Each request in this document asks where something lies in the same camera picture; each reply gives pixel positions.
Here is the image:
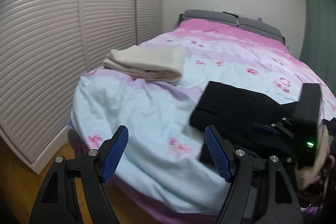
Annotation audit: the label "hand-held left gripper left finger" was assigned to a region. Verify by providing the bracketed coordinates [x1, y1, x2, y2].
[29, 125, 129, 224]

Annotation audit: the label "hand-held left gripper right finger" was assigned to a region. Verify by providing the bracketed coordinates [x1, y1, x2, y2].
[204, 125, 298, 224]

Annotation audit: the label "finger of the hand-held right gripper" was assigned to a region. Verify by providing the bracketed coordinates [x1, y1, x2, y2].
[251, 118, 296, 137]

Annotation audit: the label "black pants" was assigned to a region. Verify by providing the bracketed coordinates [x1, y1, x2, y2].
[189, 80, 302, 165]

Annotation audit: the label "pink floral bed duvet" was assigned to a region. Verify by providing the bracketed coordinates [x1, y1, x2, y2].
[69, 18, 336, 214]

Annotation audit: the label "purple bed sheet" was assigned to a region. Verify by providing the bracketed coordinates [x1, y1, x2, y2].
[68, 130, 229, 224]

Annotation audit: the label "person's patterned clothing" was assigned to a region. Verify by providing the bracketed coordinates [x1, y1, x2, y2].
[295, 116, 336, 224]

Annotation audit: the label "green curtain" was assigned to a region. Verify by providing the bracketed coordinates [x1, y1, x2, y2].
[299, 0, 336, 88]

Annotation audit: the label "cream folded blanket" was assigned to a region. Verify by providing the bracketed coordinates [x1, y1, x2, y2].
[102, 46, 184, 83]

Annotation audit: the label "grey padded headboard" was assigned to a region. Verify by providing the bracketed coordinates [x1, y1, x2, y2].
[178, 9, 285, 44]

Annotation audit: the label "white louvered wardrobe doors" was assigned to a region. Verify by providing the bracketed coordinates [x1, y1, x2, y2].
[0, 0, 165, 175]

